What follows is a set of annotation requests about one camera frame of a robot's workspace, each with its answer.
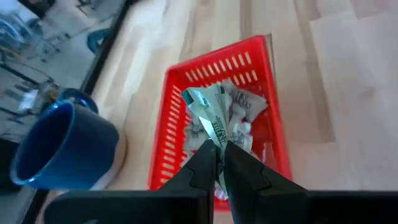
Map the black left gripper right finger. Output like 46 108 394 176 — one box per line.
224 140 308 224

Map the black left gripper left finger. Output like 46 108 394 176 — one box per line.
160 139 218 224

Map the red slotted plastic basket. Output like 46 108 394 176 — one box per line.
147 34 293 212

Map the dark blue mug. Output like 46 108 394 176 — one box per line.
9 88 121 191

